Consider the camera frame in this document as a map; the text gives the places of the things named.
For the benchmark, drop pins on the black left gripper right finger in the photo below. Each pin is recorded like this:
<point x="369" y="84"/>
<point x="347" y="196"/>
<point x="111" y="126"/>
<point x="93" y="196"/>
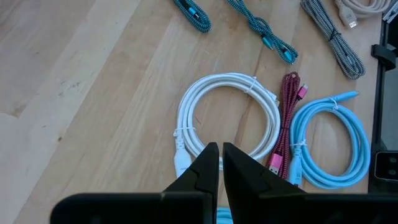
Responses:
<point x="242" y="177"/>

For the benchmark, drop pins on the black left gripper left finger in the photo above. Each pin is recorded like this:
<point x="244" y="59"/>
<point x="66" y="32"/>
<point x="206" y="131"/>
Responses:
<point x="205" y="174"/>

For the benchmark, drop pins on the small black camera box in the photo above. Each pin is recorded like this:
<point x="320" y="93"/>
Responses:
<point x="387" y="166"/>

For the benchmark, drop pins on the black aluminium table frame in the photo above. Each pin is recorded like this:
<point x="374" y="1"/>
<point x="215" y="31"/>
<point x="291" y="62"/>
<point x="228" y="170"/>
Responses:
<point x="377" y="109"/>

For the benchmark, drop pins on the black frame clamp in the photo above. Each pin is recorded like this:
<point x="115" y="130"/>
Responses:
<point x="384" y="54"/>

